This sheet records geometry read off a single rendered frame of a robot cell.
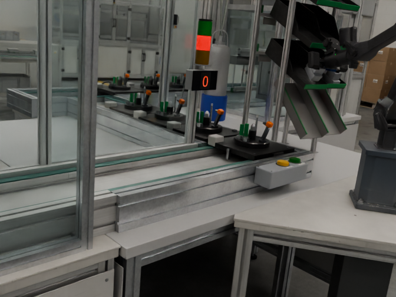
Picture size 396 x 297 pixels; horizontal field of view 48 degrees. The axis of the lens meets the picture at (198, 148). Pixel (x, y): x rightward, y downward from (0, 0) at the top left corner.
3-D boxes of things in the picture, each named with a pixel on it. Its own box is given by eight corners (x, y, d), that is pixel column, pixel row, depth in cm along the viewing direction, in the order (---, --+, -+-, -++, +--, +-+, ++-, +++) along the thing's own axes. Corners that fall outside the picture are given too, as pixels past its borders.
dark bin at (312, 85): (325, 89, 183) (334, 74, 178) (303, 89, 175) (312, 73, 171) (286, 54, 200) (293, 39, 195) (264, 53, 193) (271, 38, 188)
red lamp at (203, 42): (213, 50, 158) (214, 36, 157) (203, 50, 155) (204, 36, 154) (203, 49, 162) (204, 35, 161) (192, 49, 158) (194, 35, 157)
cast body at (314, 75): (318, 81, 178) (329, 69, 173) (309, 81, 176) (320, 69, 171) (310, 65, 182) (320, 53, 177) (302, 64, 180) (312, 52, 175)
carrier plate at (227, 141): (294, 152, 172) (294, 147, 172) (254, 161, 156) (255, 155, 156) (247, 138, 189) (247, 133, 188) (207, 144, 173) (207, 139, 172)
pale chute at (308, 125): (322, 137, 186) (329, 132, 183) (300, 139, 179) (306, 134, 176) (294, 83, 197) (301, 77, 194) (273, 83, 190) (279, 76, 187)
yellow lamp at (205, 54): (211, 65, 160) (213, 50, 158) (201, 65, 156) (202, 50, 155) (201, 63, 163) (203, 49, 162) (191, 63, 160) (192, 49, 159)
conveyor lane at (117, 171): (290, 174, 175) (294, 150, 172) (105, 224, 118) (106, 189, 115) (237, 155, 195) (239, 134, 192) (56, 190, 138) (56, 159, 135)
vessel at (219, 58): (231, 95, 267) (238, 30, 257) (214, 96, 257) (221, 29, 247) (214, 92, 276) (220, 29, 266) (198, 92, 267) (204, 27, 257)
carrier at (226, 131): (244, 137, 190) (247, 109, 187) (204, 144, 174) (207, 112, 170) (205, 125, 207) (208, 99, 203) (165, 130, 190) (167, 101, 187)
